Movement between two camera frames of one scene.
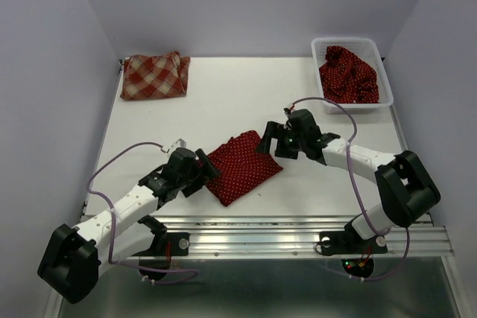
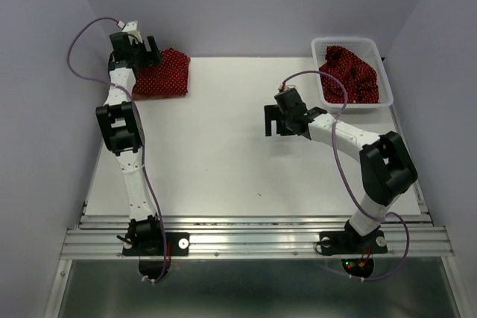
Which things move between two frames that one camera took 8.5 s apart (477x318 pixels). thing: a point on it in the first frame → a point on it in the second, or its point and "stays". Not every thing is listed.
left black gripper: (205, 173) → (155, 56)
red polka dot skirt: (241, 167) → (170, 77)
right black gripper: (275, 130) → (273, 112)
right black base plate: (349, 242) stays
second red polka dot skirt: (346, 79) stays
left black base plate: (179, 244) stays
